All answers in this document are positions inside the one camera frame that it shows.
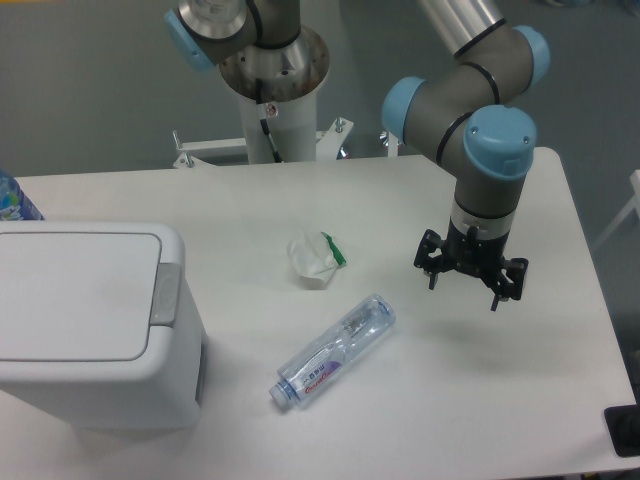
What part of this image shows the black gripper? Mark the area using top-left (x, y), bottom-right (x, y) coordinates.
top-left (414, 214), bottom-right (529, 312)

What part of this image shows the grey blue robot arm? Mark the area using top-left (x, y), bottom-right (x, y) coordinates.
top-left (164, 1), bottom-right (550, 303)

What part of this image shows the white plastic trash can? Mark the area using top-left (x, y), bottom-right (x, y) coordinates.
top-left (1, 221), bottom-right (208, 430)

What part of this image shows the crumpled white paper wrapper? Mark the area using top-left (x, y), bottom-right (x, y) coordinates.
top-left (286, 231), bottom-right (347, 290)

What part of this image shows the empty clear plastic bottle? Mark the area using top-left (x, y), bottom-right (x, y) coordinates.
top-left (269, 294), bottom-right (396, 411)

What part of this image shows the black clamp at table edge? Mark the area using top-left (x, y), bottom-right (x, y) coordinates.
top-left (604, 404), bottom-right (639, 458)

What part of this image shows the blue labelled water bottle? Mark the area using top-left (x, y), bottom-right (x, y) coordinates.
top-left (1, 171), bottom-right (45, 221)

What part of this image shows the white frame at right edge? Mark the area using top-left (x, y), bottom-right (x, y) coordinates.
top-left (592, 170), bottom-right (640, 251)

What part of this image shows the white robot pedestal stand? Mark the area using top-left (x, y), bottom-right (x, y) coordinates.
top-left (171, 25), bottom-right (404, 170)

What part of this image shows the black cable on pedestal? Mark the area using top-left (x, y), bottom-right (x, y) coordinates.
top-left (253, 77), bottom-right (284, 164)

